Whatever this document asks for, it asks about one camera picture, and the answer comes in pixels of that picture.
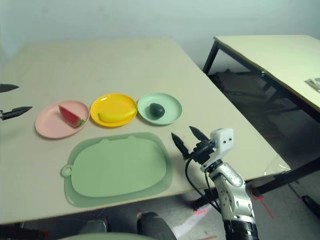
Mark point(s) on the yellow banana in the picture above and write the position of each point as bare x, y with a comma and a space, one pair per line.
117, 117

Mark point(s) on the mint green plate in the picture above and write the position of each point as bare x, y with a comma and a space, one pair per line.
170, 107

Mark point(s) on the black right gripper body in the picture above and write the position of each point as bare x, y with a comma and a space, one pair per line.
203, 152

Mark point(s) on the grey flat object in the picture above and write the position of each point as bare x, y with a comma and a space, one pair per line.
313, 83

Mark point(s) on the grey robot left leg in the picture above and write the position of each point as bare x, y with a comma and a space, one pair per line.
95, 226

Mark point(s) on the red watermelon slice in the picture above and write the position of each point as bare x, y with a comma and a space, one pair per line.
70, 116

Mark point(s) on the grey-green robot torso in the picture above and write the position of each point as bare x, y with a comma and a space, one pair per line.
100, 237

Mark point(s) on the green silicone mat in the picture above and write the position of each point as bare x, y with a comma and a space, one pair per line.
117, 170

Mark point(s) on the black table foot bar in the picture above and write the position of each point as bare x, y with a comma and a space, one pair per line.
287, 180

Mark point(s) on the clear plastic tape flap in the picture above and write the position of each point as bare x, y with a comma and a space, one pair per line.
275, 165

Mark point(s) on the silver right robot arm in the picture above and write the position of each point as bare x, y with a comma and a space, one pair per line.
232, 190

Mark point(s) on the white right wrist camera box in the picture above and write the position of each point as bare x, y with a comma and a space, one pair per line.
223, 140

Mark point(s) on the dark green avocado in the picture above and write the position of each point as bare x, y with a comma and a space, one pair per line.
157, 110

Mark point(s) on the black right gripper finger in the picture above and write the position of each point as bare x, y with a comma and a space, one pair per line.
181, 146
198, 135

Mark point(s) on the dark robot right leg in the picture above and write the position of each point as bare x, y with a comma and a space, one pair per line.
155, 225

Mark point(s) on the yellow plate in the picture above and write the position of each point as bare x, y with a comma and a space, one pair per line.
112, 103

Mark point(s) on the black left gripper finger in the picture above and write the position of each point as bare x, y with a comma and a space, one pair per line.
8, 88
16, 112

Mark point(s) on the pink plate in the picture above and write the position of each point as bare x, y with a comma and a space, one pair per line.
52, 125

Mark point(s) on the beige side table black frame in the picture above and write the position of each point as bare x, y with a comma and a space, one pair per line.
275, 55

